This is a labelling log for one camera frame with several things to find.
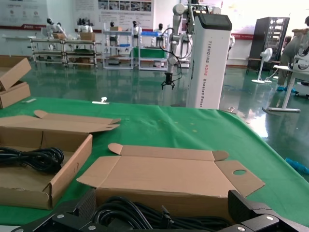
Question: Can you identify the white standing fan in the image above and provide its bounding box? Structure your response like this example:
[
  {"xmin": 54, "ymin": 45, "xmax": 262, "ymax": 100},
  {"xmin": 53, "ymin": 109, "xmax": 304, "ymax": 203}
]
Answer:
[{"xmin": 251, "ymin": 47, "xmax": 274, "ymax": 84}]

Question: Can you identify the person in grey clothes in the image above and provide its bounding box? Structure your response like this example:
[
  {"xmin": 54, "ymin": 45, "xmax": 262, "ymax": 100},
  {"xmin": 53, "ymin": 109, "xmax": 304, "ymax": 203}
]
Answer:
[{"xmin": 277, "ymin": 16, "xmax": 309, "ymax": 93}]

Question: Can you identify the green table cloth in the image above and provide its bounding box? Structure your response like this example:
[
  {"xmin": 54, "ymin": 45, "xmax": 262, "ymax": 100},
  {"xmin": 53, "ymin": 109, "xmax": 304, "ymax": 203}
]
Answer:
[{"xmin": 0, "ymin": 96, "xmax": 309, "ymax": 232}]

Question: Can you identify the white wall poster red stripe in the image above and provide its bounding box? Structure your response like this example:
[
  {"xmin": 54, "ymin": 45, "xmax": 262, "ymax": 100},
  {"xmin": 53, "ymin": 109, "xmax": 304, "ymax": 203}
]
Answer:
[{"xmin": 0, "ymin": 0, "xmax": 48, "ymax": 29}]

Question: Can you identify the cardboard box with chipped corner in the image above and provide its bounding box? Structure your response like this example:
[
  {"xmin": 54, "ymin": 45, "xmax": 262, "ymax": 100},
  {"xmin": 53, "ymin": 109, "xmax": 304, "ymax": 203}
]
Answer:
[{"xmin": 0, "ymin": 110, "xmax": 122, "ymax": 210}]

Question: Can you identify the brown cardboard mailer box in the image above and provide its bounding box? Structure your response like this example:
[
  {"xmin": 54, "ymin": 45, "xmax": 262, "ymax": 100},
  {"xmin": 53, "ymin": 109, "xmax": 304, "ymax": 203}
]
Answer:
[{"xmin": 76, "ymin": 143, "xmax": 267, "ymax": 226}]

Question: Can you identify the silver table clamp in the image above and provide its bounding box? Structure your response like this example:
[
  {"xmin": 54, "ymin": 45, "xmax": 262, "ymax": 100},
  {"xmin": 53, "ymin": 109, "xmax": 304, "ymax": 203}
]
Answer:
[{"xmin": 92, "ymin": 96, "xmax": 110, "ymax": 105}]

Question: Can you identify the metal tube rack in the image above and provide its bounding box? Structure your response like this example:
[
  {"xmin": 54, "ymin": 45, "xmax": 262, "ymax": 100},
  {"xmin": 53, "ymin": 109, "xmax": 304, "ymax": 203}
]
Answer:
[{"xmin": 30, "ymin": 38, "xmax": 102, "ymax": 70}]

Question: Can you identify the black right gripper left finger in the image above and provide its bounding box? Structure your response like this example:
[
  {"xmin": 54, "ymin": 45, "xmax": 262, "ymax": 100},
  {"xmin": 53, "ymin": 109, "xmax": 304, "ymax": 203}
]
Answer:
[{"xmin": 13, "ymin": 188, "xmax": 117, "ymax": 232}]

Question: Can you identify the black server cabinet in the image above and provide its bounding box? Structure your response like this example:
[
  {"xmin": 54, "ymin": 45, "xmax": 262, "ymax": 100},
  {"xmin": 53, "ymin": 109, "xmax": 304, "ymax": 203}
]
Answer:
[{"xmin": 246, "ymin": 16, "xmax": 291, "ymax": 74}]

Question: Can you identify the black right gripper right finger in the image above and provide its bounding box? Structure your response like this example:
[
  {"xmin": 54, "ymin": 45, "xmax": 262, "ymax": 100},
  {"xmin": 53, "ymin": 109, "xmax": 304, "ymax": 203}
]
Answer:
[{"xmin": 224, "ymin": 189, "xmax": 309, "ymax": 232}]

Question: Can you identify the black power cable bundle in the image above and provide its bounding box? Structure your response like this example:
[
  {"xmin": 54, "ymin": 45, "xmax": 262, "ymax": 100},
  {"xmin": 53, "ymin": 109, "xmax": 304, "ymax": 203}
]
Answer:
[
  {"xmin": 0, "ymin": 146, "xmax": 66, "ymax": 174},
  {"xmin": 93, "ymin": 196, "xmax": 230, "ymax": 232}
]

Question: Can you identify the white black humanoid robot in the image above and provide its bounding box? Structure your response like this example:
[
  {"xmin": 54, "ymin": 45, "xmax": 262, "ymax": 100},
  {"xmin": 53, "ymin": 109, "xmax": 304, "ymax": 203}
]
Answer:
[
  {"xmin": 46, "ymin": 17, "xmax": 66, "ymax": 40},
  {"xmin": 293, "ymin": 45, "xmax": 309, "ymax": 71},
  {"xmin": 109, "ymin": 21, "xmax": 119, "ymax": 53},
  {"xmin": 77, "ymin": 17, "xmax": 94, "ymax": 35},
  {"xmin": 154, "ymin": 23, "xmax": 165, "ymax": 49},
  {"xmin": 131, "ymin": 21, "xmax": 142, "ymax": 53}
]

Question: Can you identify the white metal shelf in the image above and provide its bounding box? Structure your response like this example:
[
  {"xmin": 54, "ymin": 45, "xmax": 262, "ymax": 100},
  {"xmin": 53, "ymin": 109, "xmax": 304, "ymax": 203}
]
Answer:
[
  {"xmin": 138, "ymin": 30, "xmax": 169, "ymax": 71},
  {"xmin": 102, "ymin": 28, "xmax": 135, "ymax": 70}
]

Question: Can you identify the green board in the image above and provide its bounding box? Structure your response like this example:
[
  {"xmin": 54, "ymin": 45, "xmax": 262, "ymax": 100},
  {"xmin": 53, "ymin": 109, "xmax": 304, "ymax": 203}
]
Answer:
[{"xmin": 133, "ymin": 47, "xmax": 168, "ymax": 59}]

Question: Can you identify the wide wall poster with photos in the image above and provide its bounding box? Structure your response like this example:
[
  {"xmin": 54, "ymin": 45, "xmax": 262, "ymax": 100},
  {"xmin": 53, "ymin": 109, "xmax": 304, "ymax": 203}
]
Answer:
[{"xmin": 74, "ymin": 0, "xmax": 155, "ymax": 31}]

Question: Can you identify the white wheeled robot column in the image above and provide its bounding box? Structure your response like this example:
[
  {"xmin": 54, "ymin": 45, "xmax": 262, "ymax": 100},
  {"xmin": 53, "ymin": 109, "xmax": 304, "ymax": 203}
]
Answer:
[{"xmin": 185, "ymin": 3, "xmax": 233, "ymax": 110}]

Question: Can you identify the white desk frame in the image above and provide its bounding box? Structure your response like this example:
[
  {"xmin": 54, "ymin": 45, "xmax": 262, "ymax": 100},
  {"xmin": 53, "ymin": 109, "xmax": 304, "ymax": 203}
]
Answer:
[{"xmin": 262, "ymin": 64, "xmax": 309, "ymax": 113}]

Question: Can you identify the blue plastic item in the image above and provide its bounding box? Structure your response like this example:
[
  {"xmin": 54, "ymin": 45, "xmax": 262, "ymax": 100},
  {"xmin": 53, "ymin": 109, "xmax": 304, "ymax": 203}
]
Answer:
[{"xmin": 285, "ymin": 157, "xmax": 309, "ymax": 175}]

